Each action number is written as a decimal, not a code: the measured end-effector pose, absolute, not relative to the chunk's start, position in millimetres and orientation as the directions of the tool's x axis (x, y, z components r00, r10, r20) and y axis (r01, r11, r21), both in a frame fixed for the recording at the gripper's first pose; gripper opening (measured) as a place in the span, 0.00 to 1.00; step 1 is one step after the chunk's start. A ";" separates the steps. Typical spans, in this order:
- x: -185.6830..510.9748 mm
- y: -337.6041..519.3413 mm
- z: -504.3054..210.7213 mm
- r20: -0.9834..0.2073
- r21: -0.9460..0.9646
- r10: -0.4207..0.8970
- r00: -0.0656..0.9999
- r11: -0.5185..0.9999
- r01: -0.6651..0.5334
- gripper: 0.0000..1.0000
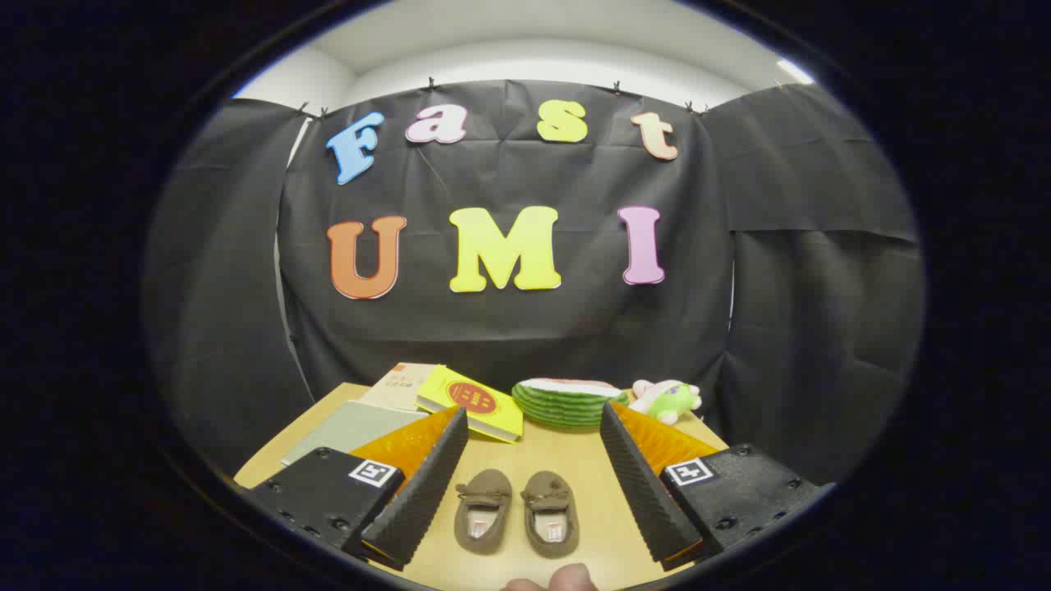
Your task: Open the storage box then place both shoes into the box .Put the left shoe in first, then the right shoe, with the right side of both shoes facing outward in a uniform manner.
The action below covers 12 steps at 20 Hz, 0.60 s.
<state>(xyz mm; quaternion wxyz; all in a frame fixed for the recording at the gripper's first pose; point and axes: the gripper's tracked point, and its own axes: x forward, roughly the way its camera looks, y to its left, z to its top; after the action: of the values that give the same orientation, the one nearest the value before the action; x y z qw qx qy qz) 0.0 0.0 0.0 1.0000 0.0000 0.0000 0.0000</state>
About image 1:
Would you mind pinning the beige book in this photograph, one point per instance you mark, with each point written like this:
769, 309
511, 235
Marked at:
398, 384

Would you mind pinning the pink and green plush toy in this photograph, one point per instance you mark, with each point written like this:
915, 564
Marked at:
669, 398

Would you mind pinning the watermelon slice plush toy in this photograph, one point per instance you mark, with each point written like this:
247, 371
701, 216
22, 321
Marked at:
566, 406

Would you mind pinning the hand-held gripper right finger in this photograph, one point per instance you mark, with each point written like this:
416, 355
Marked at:
649, 501

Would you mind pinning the brown fuzzy shoe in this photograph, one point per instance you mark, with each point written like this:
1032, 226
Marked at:
484, 492
548, 492

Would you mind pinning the yellow book with red circle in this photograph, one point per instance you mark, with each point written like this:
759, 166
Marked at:
472, 402

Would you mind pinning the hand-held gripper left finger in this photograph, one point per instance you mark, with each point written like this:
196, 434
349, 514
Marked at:
415, 501

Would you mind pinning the grey-green fabric storage box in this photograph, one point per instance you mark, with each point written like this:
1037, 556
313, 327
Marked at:
353, 427

